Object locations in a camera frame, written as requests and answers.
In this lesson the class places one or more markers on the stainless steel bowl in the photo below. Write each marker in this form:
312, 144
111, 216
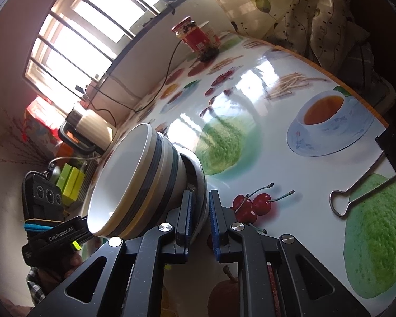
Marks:
199, 178

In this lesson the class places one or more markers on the grey oval device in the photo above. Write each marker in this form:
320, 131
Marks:
55, 171

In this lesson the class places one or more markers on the dried branch decoration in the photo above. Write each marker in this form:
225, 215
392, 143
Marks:
21, 153

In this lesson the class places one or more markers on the black binder clip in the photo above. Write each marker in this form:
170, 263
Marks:
391, 148

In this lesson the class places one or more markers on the person's left hand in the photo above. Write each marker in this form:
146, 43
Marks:
57, 272

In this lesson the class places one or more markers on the orange container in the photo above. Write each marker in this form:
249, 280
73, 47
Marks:
63, 153

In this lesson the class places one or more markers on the heart patterned curtain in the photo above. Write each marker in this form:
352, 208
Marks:
283, 10

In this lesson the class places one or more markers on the large white striped ceramic bowl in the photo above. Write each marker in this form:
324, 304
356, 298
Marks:
118, 191

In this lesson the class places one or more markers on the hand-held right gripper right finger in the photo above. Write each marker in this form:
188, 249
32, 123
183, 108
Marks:
215, 228

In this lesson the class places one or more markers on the red label glass jar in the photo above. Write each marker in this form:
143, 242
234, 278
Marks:
194, 38

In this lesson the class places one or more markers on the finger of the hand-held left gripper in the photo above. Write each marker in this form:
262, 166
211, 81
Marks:
83, 229

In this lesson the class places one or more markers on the thick green box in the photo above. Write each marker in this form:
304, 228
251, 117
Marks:
73, 185

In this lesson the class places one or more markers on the grey zigzag patterned box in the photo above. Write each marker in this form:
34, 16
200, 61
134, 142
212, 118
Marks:
89, 171

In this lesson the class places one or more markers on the red printed bag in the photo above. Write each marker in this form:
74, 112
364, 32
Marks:
36, 122

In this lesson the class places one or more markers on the cream and black electric kettle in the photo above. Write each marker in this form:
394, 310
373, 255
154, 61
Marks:
92, 125

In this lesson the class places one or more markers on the window with metal bars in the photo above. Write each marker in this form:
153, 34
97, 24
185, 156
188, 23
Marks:
128, 48

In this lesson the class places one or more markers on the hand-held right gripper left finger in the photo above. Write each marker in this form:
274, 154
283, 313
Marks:
188, 221

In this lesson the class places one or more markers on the thin green box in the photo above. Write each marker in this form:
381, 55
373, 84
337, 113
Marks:
63, 178

